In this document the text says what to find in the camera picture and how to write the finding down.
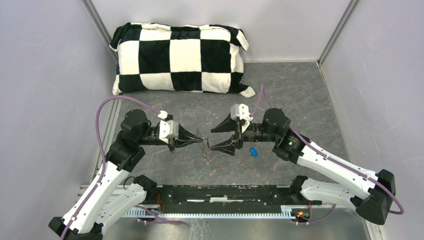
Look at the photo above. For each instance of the white slotted cable duct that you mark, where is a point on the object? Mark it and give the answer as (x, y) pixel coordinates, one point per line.
(284, 213)

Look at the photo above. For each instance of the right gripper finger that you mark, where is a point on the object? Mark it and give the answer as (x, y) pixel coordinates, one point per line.
(227, 125)
(227, 147)

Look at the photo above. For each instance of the aluminium frame rail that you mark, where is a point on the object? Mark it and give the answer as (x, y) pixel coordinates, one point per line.
(317, 192)

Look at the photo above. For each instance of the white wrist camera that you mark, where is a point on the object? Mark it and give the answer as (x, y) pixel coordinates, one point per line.
(241, 114)
(168, 129)

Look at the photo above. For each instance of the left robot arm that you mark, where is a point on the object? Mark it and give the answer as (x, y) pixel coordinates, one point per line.
(90, 217)

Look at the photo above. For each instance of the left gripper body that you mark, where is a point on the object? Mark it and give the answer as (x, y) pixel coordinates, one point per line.
(171, 143)

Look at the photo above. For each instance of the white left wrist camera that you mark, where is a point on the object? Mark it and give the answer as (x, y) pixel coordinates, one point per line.
(168, 129)

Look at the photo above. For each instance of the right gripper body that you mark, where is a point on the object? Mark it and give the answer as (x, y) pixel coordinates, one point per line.
(252, 132)

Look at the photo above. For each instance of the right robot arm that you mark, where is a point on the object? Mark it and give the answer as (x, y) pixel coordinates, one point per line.
(369, 193)

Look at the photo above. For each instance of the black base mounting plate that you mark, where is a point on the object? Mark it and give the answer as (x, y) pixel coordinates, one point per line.
(217, 207)

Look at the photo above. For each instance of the black and white checkered pillow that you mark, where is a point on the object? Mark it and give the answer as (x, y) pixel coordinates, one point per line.
(188, 58)

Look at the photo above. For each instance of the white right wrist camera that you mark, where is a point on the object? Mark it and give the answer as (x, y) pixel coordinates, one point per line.
(241, 114)

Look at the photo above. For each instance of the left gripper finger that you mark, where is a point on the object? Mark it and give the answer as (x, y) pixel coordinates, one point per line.
(185, 135)
(178, 143)

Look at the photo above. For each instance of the blue key fob tag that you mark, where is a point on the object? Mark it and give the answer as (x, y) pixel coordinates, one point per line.
(253, 152)

